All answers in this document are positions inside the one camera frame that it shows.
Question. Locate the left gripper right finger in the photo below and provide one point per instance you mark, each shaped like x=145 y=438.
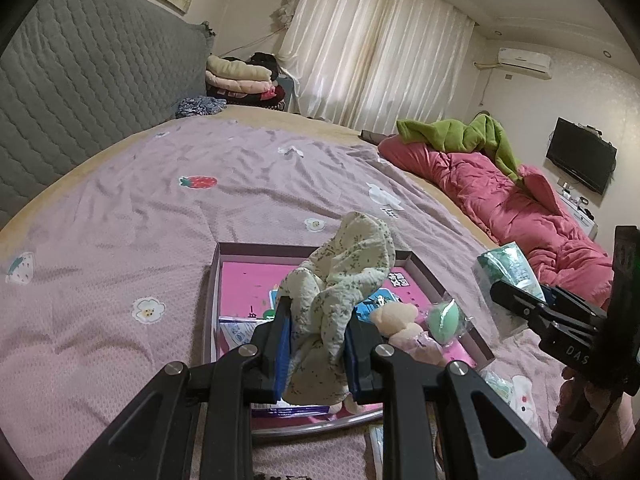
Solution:
x=440 y=418

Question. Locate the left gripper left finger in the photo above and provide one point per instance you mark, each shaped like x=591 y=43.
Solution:
x=179 y=410

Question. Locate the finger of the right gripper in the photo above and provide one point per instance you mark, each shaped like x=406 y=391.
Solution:
x=552 y=294
x=522 y=304

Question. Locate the green flower tissue pack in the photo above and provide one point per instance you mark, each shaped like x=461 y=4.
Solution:
x=506 y=263

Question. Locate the white blue wipes pack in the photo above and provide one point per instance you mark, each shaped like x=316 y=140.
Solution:
x=268 y=370

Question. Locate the bear plush pink dress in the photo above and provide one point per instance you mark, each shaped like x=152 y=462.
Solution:
x=396 y=322

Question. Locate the floral cream scrunchie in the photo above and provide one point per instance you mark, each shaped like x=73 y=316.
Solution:
x=324 y=289

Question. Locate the green sponge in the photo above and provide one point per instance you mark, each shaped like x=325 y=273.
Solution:
x=446 y=322

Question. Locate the red pink comforter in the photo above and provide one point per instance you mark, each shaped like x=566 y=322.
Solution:
x=530 y=214

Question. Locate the pink and blue book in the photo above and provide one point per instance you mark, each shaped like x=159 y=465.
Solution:
x=250 y=294

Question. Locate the pink quilted bedspread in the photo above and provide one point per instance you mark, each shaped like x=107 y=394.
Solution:
x=109 y=283

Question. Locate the green blanket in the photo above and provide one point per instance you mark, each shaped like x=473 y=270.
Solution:
x=483 y=135

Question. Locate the shallow dark cardboard box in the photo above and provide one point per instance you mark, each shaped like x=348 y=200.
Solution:
x=348 y=413

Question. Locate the white air conditioner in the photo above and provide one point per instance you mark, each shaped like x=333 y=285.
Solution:
x=534 y=63

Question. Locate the white curtains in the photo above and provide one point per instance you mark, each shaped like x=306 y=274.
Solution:
x=365 y=64

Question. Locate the blue patterned cloth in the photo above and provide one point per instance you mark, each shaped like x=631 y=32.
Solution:
x=200 y=106

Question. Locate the stack of folded clothes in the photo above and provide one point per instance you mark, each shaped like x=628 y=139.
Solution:
x=255 y=82

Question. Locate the grey quilted headboard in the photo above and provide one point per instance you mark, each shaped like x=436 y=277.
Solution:
x=79 y=76

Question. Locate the black wall television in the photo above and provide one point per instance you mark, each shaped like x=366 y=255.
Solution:
x=583 y=154

